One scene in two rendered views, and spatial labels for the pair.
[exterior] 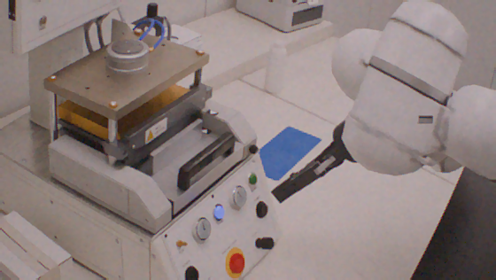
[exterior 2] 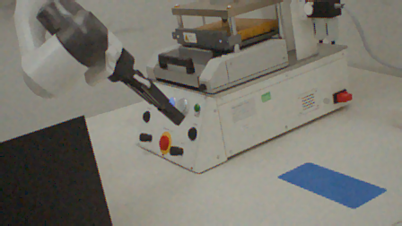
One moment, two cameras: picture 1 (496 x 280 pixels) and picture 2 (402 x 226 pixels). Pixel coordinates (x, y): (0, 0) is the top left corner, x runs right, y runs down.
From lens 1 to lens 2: 2.17 m
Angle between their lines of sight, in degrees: 105
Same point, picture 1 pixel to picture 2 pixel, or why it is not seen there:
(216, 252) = (161, 122)
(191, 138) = (203, 58)
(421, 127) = not seen: outside the picture
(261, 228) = (187, 145)
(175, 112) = (201, 35)
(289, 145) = (341, 186)
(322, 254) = (164, 189)
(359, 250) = (154, 207)
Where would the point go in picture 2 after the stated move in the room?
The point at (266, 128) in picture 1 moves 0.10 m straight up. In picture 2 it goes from (381, 177) to (378, 133)
